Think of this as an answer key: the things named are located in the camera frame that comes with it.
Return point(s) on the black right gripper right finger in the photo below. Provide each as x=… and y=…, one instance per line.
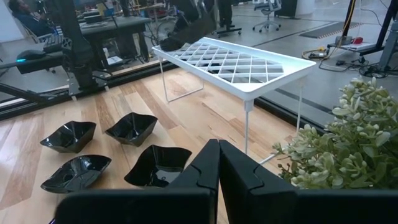
x=280, y=205

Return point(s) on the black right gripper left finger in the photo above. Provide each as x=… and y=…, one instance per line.
x=174, y=205

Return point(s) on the black teardrop mini plate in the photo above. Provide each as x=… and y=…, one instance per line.
x=171, y=44

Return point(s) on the black square wavy mini plate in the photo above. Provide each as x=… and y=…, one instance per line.
x=133, y=133
x=155, y=161

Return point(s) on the black leaf-shaped mini plate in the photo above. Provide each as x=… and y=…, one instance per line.
x=76, y=173

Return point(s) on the black square planter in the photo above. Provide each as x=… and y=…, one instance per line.
x=70, y=137

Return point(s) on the person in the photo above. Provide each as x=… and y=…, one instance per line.
x=28, y=18
x=225, y=12

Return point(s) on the white office chair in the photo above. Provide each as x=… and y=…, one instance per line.
x=267, y=15

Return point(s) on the black office desk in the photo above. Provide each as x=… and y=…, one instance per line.
x=118, y=28

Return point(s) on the green potted artificial plant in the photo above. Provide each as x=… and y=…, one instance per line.
x=348, y=149

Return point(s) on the black floor mat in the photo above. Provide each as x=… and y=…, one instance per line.
x=329, y=29

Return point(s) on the black keyboard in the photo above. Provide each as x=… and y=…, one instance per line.
x=54, y=43

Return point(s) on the small red object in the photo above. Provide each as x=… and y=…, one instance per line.
x=357, y=40

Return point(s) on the black side desk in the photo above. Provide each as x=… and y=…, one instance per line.
x=37, y=65

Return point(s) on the black computer mouse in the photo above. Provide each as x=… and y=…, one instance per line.
x=29, y=55

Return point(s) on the black rig stand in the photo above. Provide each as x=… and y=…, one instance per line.
x=388, y=21

